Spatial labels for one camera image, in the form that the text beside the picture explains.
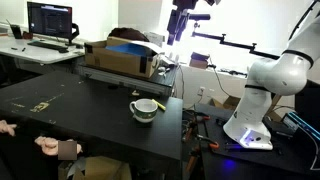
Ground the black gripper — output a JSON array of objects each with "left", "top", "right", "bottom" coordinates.
[{"left": 167, "top": 0, "right": 211, "bottom": 45}]

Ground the yellow marker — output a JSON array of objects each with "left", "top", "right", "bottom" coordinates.
[{"left": 152, "top": 99, "right": 166, "bottom": 111}]

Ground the white mug with green band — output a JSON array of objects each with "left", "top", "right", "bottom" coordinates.
[{"left": 129, "top": 99, "right": 158, "bottom": 123}]

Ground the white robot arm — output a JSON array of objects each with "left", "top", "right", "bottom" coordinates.
[{"left": 223, "top": 14, "right": 320, "bottom": 150}]

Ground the small brown box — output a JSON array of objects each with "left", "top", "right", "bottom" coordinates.
[{"left": 189, "top": 52, "right": 209, "bottom": 69}]

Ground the dark round object behind box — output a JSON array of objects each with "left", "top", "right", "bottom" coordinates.
[{"left": 109, "top": 27, "right": 149, "bottom": 42}]

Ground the grey metal case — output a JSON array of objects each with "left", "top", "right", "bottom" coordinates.
[{"left": 79, "top": 63, "right": 177, "bottom": 96}]

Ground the cardboard box with blue lining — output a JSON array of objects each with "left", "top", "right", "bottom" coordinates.
[{"left": 84, "top": 37, "right": 164, "bottom": 78}]

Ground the computer monitor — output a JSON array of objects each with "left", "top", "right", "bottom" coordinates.
[{"left": 27, "top": 2, "right": 79, "bottom": 46}]

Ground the black keyboard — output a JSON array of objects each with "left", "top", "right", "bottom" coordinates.
[{"left": 27, "top": 41, "right": 69, "bottom": 53}]

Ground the white desk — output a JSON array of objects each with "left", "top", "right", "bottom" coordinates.
[{"left": 0, "top": 36, "right": 85, "bottom": 64}]

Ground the black control box blue light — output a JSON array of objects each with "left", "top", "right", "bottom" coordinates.
[{"left": 282, "top": 112, "right": 320, "bottom": 140}]

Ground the person's hand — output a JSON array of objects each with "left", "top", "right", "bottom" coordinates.
[{"left": 34, "top": 136, "right": 82, "bottom": 156}]

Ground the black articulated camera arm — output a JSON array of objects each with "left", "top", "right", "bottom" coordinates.
[{"left": 192, "top": 31, "right": 280, "bottom": 60}]

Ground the orange-handled clamp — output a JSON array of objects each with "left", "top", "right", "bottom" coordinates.
[{"left": 196, "top": 134, "right": 219, "bottom": 150}]

